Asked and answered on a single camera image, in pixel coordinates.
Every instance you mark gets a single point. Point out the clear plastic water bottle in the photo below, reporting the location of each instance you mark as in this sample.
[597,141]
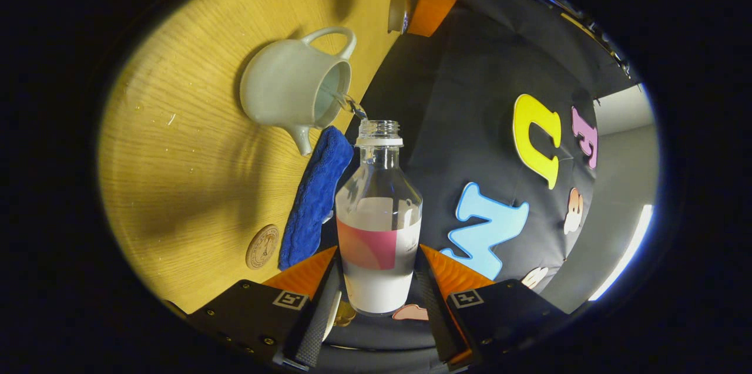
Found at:
[379,286]

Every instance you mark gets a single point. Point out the white teacup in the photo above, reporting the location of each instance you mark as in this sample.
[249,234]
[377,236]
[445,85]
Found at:
[282,86]

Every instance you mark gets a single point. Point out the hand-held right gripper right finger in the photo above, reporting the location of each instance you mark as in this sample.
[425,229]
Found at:
[435,321]

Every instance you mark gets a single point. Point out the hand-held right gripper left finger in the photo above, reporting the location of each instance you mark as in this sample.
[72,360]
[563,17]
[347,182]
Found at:
[320,327]

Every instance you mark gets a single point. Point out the blue towel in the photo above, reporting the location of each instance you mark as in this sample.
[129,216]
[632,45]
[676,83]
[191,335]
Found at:
[311,198]

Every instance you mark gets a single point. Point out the round wooden coaster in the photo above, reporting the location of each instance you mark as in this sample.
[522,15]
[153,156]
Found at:
[262,246]

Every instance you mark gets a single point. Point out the white blue teacup lid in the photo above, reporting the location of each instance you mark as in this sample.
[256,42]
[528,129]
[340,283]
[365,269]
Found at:
[398,14]

